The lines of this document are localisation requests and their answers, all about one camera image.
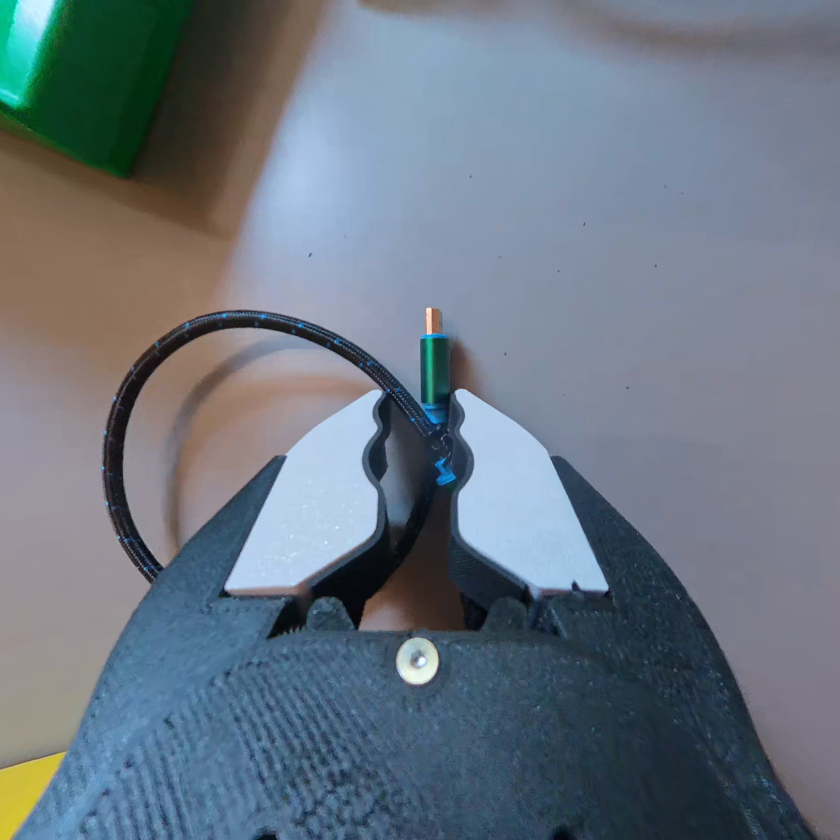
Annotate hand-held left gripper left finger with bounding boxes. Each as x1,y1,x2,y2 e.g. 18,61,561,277
224,389,396,616

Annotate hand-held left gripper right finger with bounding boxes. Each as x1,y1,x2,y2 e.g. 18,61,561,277
448,388,610,618

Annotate braided HDMI cable green plugs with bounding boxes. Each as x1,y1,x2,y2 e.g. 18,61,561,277
101,307,457,585

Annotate yellow storage bin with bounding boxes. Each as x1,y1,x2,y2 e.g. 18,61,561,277
0,751,67,840

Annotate green storage bin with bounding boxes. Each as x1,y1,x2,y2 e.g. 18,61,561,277
0,0,194,179

